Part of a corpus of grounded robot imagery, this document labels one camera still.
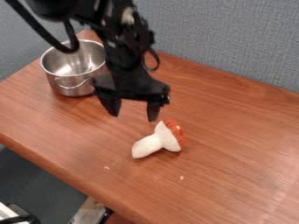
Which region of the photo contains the metal table leg bracket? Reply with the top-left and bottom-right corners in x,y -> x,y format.
68,197 -> 113,224

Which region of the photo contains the white and orange toy mushroom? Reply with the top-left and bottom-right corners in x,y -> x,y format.
132,119 -> 185,158

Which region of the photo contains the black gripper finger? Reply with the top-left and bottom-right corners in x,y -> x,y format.
97,92 -> 121,116
147,100 -> 163,122

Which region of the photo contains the stainless steel pot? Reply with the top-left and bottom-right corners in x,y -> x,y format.
40,39 -> 108,97

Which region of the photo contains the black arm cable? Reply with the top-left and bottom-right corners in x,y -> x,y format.
4,0 -> 81,54

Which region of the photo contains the white and black floor object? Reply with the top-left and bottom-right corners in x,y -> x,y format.
0,202 -> 41,224

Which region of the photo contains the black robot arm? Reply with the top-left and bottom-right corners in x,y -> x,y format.
11,0 -> 171,121

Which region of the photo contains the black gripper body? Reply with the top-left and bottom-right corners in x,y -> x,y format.
91,49 -> 171,105

